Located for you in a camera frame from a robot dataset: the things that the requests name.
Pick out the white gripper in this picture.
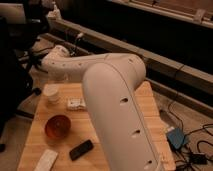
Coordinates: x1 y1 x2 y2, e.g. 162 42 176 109
48 74 86 111

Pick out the white ceramic cup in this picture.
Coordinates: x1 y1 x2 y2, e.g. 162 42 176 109
43 84 60 103

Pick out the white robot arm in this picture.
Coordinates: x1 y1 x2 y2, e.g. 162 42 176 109
42 48 165 171

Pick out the red ceramic bowl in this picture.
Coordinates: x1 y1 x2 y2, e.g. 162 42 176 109
44 115 71 140

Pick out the black remote control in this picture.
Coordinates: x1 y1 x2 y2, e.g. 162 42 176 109
69 140 93 161

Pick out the white remote control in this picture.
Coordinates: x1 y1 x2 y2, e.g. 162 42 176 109
34 149 58 171

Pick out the black office chair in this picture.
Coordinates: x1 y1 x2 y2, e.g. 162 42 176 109
12 0 50 72

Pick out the blue electronic box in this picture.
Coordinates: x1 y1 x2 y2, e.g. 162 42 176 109
166 128 189 150

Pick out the black floor cable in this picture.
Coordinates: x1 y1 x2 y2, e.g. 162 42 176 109
166 99 213 171

